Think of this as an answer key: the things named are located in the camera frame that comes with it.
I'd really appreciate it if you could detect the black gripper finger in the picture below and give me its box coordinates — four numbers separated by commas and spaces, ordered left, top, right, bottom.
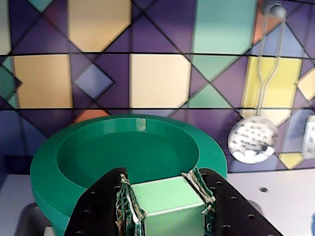
63, 167, 148, 236
181, 167, 284, 236

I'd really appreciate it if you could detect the green lid with cube handle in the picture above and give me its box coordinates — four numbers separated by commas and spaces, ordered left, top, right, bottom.
30, 114, 228, 236

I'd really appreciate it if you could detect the metal skimmer spoon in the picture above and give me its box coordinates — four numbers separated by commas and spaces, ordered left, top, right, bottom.
227, 14, 280, 163

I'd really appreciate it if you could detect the metal slotted spatula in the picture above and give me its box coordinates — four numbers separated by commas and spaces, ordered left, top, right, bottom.
301, 115, 315, 159

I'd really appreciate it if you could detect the blue toy play kitchen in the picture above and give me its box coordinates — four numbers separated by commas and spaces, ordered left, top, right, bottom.
0, 0, 315, 236

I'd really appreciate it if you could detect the grey utensil hook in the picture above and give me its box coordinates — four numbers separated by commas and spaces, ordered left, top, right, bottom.
267, 2, 288, 22

